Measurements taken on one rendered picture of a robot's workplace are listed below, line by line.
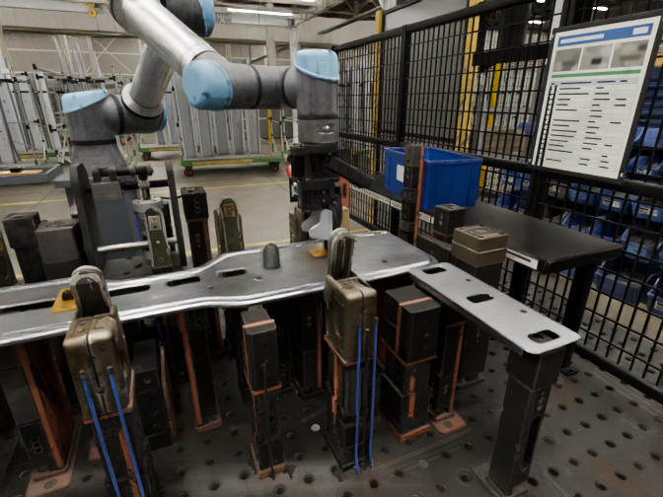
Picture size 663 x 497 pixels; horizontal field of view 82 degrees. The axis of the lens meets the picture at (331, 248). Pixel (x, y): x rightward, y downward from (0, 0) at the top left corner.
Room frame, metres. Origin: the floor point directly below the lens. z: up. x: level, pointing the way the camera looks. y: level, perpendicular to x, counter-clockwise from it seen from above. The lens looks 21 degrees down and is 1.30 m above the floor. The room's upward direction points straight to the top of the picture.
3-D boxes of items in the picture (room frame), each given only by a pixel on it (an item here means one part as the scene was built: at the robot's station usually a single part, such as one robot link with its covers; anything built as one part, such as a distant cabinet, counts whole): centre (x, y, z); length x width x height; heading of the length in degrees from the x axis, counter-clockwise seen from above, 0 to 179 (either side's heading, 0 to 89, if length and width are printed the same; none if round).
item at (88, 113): (1.17, 0.69, 1.27); 0.13 x 0.12 x 0.14; 138
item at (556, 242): (1.10, -0.32, 1.02); 0.90 x 0.22 x 0.03; 24
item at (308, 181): (0.73, 0.03, 1.17); 0.09 x 0.08 x 0.12; 114
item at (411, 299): (0.60, -0.14, 0.84); 0.11 x 0.10 x 0.28; 24
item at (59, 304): (0.56, 0.43, 1.01); 0.08 x 0.04 x 0.01; 23
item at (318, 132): (0.73, 0.02, 1.25); 0.08 x 0.08 x 0.05
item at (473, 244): (0.73, -0.30, 0.88); 0.08 x 0.08 x 0.36; 24
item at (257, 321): (0.51, 0.11, 0.84); 0.11 x 0.08 x 0.29; 24
